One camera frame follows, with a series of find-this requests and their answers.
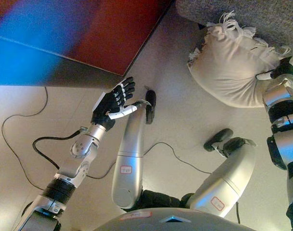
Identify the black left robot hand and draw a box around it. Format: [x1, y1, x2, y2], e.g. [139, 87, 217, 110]
[90, 76, 139, 132]

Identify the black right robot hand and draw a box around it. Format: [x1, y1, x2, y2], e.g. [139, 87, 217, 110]
[255, 56, 293, 82]

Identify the cream fringed pillow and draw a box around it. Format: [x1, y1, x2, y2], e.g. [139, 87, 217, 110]
[186, 11, 293, 108]

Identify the orange sofa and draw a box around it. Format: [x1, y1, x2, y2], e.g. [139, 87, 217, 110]
[0, 0, 176, 87]

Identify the black left robot foot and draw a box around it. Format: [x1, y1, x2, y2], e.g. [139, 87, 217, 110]
[144, 89, 157, 125]

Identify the black robot foot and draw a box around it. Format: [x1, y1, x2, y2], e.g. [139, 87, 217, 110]
[203, 128, 234, 152]
[144, 89, 157, 125]

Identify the silver left robot leg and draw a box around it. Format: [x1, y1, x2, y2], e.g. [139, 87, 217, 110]
[111, 100, 150, 209]

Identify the silver robot leg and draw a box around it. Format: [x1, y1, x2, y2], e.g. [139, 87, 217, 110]
[111, 100, 150, 209]
[184, 137, 257, 218]

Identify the grey round armchair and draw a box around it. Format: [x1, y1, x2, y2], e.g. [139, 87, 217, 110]
[175, 0, 293, 58]

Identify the black right robot foot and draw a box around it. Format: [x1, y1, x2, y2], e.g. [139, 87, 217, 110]
[203, 128, 234, 152]

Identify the silver right robot leg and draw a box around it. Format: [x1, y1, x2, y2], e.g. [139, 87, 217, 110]
[184, 137, 257, 218]

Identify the grey robot torso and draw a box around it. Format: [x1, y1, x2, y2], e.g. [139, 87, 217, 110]
[93, 208, 257, 231]

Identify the thin black floor cable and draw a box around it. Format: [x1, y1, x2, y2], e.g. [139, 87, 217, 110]
[1, 86, 49, 191]
[85, 141, 212, 180]

